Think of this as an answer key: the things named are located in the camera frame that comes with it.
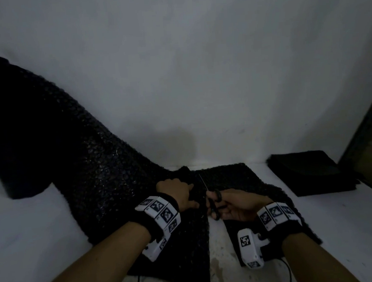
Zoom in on white marker wrist tracker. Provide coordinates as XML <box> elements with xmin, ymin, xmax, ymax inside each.
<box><xmin>235</xmin><ymin>200</ymin><xmax>307</xmax><ymax>270</ymax></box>
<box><xmin>130</xmin><ymin>191</ymin><xmax>185</xmax><ymax>264</ymax></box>

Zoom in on stack of black cut sheets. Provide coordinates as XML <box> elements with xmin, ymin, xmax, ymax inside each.
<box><xmin>265</xmin><ymin>146</ymin><xmax>363</xmax><ymax>200</ymax></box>

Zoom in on white marker left wrist tracker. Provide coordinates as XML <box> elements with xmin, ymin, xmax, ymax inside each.
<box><xmin>130</xmin><ymin>191</ymin><xmax>185</xmax><ymax>264</ymax></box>

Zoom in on person's left hand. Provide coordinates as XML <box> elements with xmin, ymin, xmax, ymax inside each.
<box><xmin>155</xmin><ymin>176</ymin><xmax>201</xmax><ymax>215</ymax></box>

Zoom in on black bubble wrap sheet roll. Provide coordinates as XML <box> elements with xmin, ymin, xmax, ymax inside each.
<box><xmin>0</xmin><ymin>24</ymin><xmax>326</xmax><ymax>282</ymax></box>

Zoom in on person's right forearm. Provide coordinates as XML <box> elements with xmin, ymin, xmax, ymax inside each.
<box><xmin>279</xmin><ymin>227</ymin><xmax>362</xmax><ymax>282</ymax></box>

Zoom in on person's left forearm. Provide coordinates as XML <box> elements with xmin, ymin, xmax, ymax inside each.
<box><xmin>18</xmin><ymin>219</ymin><xmax>156</xmax><ymax>282</ymax></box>

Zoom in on white marker right wrist tracker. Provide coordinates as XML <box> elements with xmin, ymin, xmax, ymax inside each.
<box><xmin>235</xmin><ymin>200</ymin><xmax>307</xmax><ymax>270</ymax></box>

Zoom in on black handled scissors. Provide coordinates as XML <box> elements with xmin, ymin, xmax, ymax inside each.
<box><xmin>198</xmin><ymin>171</ymin><xmax>225</xmax><ymax>222</ymax></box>

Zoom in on person's right hand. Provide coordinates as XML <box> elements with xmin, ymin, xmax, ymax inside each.
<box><xmin>214</xmin><ymin>185</ymin><xmax>275</xmax><ymax>225</ymax></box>

